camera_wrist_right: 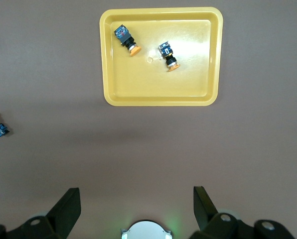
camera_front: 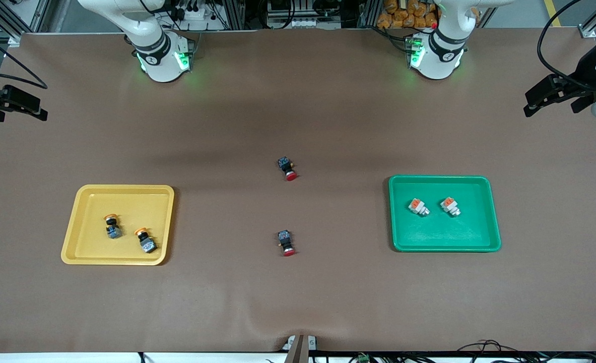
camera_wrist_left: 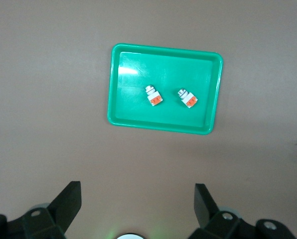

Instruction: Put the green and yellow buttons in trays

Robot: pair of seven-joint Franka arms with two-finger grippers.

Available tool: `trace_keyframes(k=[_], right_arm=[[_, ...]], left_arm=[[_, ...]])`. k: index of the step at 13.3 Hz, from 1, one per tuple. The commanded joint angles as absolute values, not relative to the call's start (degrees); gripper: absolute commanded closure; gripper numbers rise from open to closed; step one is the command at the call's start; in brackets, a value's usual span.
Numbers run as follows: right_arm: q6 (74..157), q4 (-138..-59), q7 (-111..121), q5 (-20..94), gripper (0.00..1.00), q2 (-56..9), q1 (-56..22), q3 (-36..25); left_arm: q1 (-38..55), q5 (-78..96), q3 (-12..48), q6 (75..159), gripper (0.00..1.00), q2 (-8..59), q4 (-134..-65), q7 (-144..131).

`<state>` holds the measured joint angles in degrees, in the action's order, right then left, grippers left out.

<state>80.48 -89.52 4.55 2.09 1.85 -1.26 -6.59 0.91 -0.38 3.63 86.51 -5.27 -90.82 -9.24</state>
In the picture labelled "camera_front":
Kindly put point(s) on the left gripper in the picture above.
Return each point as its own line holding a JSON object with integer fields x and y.
{"x": 583, "y": 67}

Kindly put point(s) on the yellow push button switch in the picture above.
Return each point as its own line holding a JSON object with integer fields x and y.
{"x": 113, "y": 228}
{"x": 146, "y": 242}

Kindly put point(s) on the green push button switch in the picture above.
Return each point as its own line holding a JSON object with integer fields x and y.
{"x": 418, "y": 205}
{"x": 450, "y": 205}

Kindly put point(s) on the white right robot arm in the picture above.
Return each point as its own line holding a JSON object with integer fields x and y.
{"x": 159, "y": 65}

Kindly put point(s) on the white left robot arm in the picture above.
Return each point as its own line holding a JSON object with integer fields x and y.
{"x": 436, "y": 60}

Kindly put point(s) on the yellow plastic tray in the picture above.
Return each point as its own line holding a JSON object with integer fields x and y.
{"x": 126, "y": 201}

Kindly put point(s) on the orange packets pile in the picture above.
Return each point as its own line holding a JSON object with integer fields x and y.
{"x": 403, "y": 17}

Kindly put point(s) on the green plastic tray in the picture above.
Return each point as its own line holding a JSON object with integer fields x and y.
{"x": 444, "y": 237}

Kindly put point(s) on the white power strip with plugs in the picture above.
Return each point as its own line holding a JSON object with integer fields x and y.
{"x": 197, "y": 12}

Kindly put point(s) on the brown table mat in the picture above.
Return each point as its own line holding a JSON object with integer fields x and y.
{"x": 298, "y": 101}

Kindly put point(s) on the small green connector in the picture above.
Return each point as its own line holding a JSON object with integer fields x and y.
{"x": 362, "y": 358}

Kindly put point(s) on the red push button switch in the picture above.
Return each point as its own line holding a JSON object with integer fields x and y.
{"x": 286, "y": 242}
{"x": 287, "y": 169}

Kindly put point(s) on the grey camera mount clamp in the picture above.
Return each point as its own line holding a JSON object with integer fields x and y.
{"x": 300, "y": 348}

